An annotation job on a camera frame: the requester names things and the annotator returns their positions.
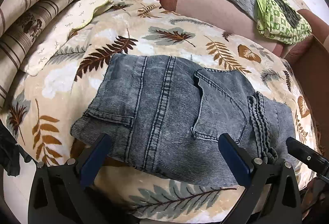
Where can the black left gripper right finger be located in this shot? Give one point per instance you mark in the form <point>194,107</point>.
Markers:
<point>271,192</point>

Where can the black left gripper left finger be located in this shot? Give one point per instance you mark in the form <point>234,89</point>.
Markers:
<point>58,193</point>

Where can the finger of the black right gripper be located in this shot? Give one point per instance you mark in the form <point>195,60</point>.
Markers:
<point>310,157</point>

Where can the grey-blue denim pants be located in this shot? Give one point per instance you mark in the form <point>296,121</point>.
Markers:
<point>164,116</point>

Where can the leaf-patterned fleece blanket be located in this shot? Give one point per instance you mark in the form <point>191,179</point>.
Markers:
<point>40,110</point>

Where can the brown wooden headboard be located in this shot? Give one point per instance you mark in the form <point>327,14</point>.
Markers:
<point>309,61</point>

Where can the green patterned folded cloth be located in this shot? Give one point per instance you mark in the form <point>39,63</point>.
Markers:
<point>277,20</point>

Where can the cream patterned pillow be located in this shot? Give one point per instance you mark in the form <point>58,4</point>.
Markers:
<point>74,17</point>

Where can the pink bolster cushion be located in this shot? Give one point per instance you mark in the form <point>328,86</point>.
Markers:
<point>225,15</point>

